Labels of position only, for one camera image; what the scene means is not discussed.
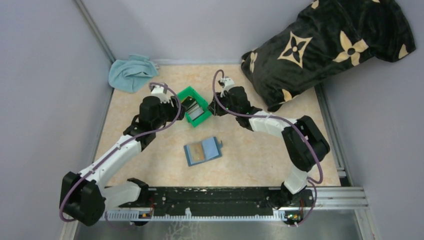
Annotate blue leather card holder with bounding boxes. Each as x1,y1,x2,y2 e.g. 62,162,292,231
183,136,223,167

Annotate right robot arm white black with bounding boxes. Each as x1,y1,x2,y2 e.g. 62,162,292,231
208,86,330,196

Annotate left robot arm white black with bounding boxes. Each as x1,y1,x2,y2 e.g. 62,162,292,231
59,94,185,227

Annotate cards in green bin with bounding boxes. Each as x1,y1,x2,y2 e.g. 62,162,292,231
182,96,205,121

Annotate gold card in holder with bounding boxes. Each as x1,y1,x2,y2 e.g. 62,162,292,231
190,142,205,163

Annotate green plastic bin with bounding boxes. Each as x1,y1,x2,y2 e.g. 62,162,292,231
177,86,212,128

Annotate light blue cloth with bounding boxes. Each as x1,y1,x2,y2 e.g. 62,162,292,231
108,54,159,94

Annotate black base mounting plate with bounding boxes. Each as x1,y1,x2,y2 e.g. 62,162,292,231
121,187,314,217

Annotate black floral blanket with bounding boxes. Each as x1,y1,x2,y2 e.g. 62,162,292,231
241,0,416,112

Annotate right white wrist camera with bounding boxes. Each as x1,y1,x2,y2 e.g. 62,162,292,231
218,77,235,91

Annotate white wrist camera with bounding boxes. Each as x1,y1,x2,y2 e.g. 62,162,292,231
150,84,170,104
218,77,235,91

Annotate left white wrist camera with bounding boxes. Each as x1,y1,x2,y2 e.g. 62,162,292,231
150,84,170,104

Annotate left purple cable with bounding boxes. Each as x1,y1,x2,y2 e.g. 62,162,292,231
58,82,183,229

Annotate purple cable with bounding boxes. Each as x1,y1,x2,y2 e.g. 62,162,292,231
212,69,324,228
58,82,183,229

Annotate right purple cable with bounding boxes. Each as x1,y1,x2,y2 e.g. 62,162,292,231
212,69,324,228

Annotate aluminium frame rail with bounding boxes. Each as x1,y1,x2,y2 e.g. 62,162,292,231
89,187,369,225

